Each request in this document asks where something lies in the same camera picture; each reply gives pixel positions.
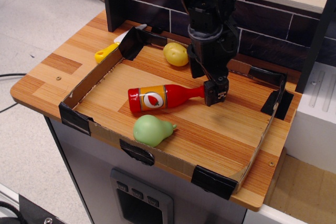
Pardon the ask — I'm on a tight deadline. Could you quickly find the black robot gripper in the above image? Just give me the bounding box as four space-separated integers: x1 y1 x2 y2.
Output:
187 24 239 106

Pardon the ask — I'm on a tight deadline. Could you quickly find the red hot sauce bottle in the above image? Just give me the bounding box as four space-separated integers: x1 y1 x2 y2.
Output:
128 84 204 113

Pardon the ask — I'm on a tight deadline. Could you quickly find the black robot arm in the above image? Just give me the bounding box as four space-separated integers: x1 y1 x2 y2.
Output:
182 0 239 106

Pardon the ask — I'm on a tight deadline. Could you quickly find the cardboard fence with black tape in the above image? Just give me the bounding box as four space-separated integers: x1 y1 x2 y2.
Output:
59 28 297 207

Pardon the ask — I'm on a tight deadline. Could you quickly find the yellow toy potato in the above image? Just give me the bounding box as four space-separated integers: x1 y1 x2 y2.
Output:
163 42 188 67

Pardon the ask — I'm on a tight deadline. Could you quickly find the green toy pear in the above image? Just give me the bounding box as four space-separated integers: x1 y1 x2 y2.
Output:
133 115 177 147

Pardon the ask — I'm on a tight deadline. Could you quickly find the black equipment bottom left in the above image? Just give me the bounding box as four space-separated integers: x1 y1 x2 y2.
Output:
1 194 65 224

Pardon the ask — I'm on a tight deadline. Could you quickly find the yellow handled toy knife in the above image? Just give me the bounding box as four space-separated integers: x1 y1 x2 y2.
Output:
94 24 148 64

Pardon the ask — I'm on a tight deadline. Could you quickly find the black cable on floor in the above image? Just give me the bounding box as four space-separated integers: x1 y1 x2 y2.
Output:
0 73 27 113

